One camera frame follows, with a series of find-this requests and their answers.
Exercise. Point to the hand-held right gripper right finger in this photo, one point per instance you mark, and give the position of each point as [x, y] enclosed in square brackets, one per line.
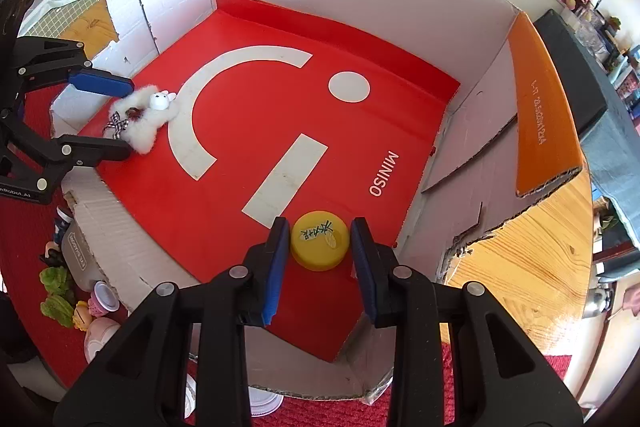
[362, 272]

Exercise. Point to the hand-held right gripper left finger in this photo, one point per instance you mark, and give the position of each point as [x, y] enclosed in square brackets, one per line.
[278, 267]

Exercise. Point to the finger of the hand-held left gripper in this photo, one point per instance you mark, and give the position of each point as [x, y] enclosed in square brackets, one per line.
[95, 151]
[100, 83]

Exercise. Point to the yellow round lid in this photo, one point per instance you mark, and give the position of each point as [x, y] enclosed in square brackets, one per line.
[327, 258]

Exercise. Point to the small blue figurine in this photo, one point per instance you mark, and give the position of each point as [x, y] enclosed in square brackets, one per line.
[64, 223]

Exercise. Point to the red woven table mat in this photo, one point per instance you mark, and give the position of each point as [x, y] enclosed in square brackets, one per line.
[25, 232]

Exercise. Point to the small dark figurine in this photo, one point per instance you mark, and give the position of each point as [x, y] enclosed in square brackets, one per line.
[52, 254]

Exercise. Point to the grey eye shadow case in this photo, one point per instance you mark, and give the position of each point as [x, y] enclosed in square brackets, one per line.
[80, 267]

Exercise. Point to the white round lid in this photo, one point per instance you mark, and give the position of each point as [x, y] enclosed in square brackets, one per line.
[266, 403]

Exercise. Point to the small pink and white cup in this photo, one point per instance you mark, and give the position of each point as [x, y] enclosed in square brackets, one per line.
[106, 296]

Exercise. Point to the red liner sheet white pattern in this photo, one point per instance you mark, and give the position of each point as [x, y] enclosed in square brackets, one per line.
[280, 107]

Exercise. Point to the green lettuce toy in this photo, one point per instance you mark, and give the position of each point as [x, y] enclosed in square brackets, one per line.
[57, 311]

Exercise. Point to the metal kettle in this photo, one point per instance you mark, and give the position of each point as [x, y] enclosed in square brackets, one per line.
[599, 302]

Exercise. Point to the black cloth covered cabinet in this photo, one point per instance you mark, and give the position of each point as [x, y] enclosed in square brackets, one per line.
[565, 57]

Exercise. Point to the shelf of toiletry bottles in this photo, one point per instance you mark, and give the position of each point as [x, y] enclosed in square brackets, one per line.
[615, 52]

